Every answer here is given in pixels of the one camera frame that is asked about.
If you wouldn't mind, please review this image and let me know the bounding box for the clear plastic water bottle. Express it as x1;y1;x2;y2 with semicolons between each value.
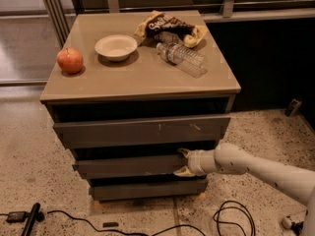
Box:
157;42;208;78

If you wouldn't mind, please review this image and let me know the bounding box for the white power strip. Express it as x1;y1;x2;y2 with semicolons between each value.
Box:
282;215;304;230

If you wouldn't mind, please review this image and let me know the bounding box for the white paper bowl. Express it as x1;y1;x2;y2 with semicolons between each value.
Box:
94;34;138;62

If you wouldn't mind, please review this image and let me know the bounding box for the black bar tool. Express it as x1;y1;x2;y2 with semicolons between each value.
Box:
21;203;44;236

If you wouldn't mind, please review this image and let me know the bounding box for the small black floor block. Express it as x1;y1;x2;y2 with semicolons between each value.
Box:
102;222;119;228

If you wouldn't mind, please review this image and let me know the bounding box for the grey top drawer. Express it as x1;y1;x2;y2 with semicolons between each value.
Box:
53;115;230;148

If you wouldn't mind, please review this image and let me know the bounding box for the black power adapter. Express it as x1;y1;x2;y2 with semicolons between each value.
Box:
6;211;27;223

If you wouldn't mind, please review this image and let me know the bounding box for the black floor cable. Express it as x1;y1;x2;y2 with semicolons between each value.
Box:
46;209;207;236

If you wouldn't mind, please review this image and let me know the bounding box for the grey drawer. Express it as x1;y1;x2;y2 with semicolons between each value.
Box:
75;153;187;179
89;178;208;202
53;115;230;148

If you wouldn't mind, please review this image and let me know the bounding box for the coiled black cable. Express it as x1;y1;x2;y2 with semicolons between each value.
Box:
213;200;256;236

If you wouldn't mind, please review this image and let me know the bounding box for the metal railing frame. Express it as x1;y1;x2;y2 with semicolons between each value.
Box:
43;0;315;45

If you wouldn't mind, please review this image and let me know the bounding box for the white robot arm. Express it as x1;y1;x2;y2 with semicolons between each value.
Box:
173;143;315;236

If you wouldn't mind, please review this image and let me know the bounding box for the red apple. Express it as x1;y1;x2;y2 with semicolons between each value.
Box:
56;47;84;74

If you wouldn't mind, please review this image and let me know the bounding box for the grey bottom drawer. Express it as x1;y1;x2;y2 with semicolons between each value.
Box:
89;178;208;202

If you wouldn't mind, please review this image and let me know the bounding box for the blue tape piece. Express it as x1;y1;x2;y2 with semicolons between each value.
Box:
72;164;78;171

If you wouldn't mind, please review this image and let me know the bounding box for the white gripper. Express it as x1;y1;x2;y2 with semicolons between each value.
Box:
173;148;217;177

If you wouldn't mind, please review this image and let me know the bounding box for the brown chip bag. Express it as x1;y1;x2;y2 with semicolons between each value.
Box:
135;11;208;48

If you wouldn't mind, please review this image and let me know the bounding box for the grey drawer cabinet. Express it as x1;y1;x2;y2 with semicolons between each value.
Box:
40;13;240;187

